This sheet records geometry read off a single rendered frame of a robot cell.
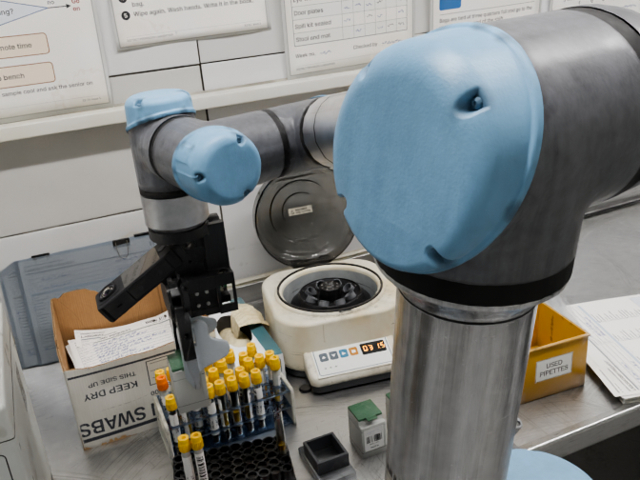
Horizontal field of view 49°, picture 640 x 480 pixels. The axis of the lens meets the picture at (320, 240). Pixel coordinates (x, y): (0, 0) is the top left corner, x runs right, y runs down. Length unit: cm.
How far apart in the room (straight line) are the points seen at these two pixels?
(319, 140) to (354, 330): 60
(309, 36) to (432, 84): 112
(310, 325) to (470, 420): 79
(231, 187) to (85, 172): 73
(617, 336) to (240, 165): 90
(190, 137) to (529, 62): 42
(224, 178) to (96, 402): 59
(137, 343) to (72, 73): 50
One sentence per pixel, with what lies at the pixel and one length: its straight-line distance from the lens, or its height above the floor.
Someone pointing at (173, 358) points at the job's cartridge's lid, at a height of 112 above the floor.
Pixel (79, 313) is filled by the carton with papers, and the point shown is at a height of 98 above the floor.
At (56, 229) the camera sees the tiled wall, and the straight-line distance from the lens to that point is 141.
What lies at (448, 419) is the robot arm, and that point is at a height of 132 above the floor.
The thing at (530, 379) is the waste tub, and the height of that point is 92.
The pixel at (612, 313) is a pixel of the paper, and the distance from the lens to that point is 146.
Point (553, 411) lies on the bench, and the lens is 120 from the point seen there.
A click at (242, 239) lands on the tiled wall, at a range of 149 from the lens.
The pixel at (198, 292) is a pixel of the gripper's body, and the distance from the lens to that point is 85.
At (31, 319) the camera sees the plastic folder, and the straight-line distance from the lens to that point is 145.
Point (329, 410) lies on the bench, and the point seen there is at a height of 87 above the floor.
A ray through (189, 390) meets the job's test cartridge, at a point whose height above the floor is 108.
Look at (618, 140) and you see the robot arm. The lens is 39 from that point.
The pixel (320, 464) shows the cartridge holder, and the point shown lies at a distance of 104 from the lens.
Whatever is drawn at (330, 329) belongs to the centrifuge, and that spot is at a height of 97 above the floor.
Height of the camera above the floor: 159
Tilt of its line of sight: 23 degrees down
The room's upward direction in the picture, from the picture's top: 5 degrees counter-clockwise
